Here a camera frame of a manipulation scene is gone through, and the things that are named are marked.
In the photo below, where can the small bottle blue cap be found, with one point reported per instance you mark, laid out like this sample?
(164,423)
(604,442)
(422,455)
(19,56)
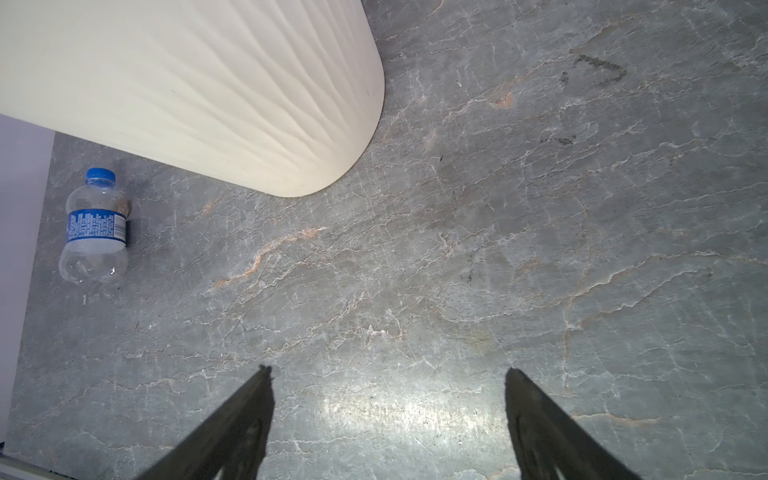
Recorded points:
(96,230)

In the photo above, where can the cream plastic waste bin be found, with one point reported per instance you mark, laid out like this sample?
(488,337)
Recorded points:
(282,97)

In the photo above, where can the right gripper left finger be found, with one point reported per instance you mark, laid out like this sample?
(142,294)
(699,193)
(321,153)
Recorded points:
(231,443)

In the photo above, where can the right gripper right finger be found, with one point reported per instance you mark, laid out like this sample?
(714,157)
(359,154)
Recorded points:
(548,444)

